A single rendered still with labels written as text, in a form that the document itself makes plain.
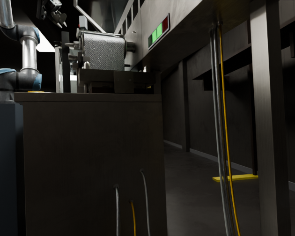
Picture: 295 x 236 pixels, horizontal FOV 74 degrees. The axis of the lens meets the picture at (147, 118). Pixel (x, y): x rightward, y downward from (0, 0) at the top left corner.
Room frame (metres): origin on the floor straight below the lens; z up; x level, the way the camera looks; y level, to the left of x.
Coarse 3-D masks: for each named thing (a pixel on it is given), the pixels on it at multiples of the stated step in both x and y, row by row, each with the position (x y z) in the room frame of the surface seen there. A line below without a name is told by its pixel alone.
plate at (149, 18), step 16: (160, 0) 0.90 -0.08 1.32; (176, 0) 0.77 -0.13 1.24; (192, 0) 0.67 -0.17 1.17; (208, 0) 0.62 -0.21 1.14; (224, 0) 0.62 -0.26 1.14; (240, 0) 0.63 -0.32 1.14; (144, 16) 1.11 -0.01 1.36; (160, 16) 0.91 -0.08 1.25; (176, 16) 0.77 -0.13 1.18; (192, 16) 0.71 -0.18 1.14; (208, 16) 0.72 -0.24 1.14; (224, 16) 0.72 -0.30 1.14; (240, 16) 0.73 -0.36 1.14; (128, 32) 1.42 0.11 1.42; (144, 32) 1.11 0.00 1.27; (176, 32) 0.84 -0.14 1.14; (192, 32) 0.84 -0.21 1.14; (208, 32) 0.85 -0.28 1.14; (224, 32) 0.86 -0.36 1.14; (144, 48) 1.12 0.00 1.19; (160, 48) 1.01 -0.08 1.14; (176, 48) 1.02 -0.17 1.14; (192, 48) 1.03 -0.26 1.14; (144, 64) 1.28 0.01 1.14; (160, 64) 1.30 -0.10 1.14
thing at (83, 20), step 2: (80, 16) 1.68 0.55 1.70; (82, 16) 1.68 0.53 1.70; (84, 16) 1.68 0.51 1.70; (80, 18) 1.68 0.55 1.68; (82, 18) 1.68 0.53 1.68; (84, 18) 1.68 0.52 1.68; (80, 20) 1.68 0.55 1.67; (82, 20) 1.68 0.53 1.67; (84, 20) 1.68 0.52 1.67; (86, 20) 1.73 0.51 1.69; (80, 22) 1.68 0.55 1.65; (82, 22) 1.68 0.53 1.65; (84, 22) 1.68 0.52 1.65; (86, 22) 1.72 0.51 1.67; (80, 24) 1.68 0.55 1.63; (82, 24) 1.68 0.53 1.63; (84, 24) 1.68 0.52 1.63; (86, 24) 1.72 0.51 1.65; (80, 26) 1.68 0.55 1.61; (82, 26) 1.68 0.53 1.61; (84, 26) 1.68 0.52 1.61; (86, 26) 1.72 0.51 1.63; (82, 28) 1.71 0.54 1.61; (84, 28) 1.71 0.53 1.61; (86, 28) 1.72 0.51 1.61
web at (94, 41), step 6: (84, 36) 1.14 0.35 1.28; (90, 36) 1.15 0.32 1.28; (96, 36) 1.17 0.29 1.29; (102, 36) 1.19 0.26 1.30; (90, 42) 1.14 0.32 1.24; (96, 42) 1.16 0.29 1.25; (102, 42) 1.17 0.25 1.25; (108, 42) 1.18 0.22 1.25; (114, 42) 1.20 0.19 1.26; (120, 42) 1.21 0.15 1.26; (90, 48) 1.14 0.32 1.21; (96, 48) 1.16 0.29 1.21; (102, 48) 1.17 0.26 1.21; (108, 48) 1.18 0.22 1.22; (114, 48) 1.19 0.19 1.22; (120, 48) 1.21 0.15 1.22; (84, 54) 1.24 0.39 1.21
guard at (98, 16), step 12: (84, 0) 1.83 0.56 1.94; (96, 0) 1.71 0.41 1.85; (108, 0) 1.61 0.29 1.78; (120, 0) 1.51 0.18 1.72; (84, 12) 2.01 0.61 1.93; (96, 12) 1.86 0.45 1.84; (108, 12) 1.74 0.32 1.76; (120, 12) 1.63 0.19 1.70; (96, 24) 2.06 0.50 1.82; (108, 24) 1.91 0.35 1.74
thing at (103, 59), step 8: (88, 48) 1.14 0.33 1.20; (88, 56) 1.14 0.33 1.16; (96, 56) 1.16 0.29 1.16; (104, 56) 1.17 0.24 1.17; (112, 56) 1.19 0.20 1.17; (120, 56) 1.21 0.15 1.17; (96, 64) 1.16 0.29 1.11; (104, 64) 1.17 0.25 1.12; (112, 64) 1.19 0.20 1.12; (120, 64) 1.21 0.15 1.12
